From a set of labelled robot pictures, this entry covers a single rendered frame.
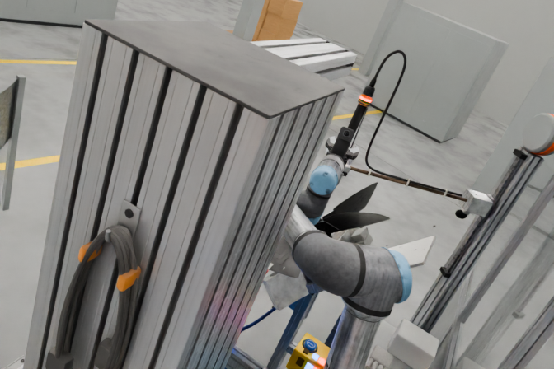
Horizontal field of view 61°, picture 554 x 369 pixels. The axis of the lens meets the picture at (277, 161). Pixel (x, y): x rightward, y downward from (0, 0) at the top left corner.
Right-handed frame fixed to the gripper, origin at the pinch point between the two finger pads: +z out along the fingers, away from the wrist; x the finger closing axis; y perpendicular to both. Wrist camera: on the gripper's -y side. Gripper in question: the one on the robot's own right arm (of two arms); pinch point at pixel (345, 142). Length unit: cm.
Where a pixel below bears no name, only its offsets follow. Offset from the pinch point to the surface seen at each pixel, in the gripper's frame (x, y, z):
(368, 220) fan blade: 19.9, 27.2, 8.2
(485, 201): 58, 9, 31
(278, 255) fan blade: -4.8, 48.0, -9.3
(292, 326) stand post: 12, 96, 15
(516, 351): 61, 14, -49
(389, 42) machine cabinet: -31, 46, 760
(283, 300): 4, 69, -4
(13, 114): -192, 94, 64
